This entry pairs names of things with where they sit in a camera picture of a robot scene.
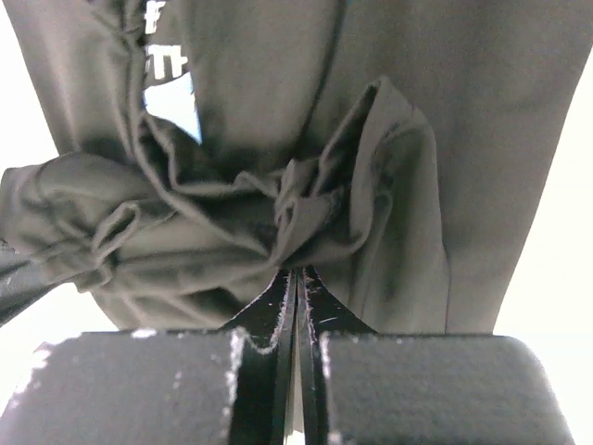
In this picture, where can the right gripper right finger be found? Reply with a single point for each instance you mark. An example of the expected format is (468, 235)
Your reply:
(362, 387)

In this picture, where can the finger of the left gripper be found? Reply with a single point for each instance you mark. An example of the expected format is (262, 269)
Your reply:
(21, 283)

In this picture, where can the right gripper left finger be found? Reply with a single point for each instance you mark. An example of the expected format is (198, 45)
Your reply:
(231, 385)

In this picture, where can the black printed t-shirt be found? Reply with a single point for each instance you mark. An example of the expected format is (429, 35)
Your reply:
(400, 148)

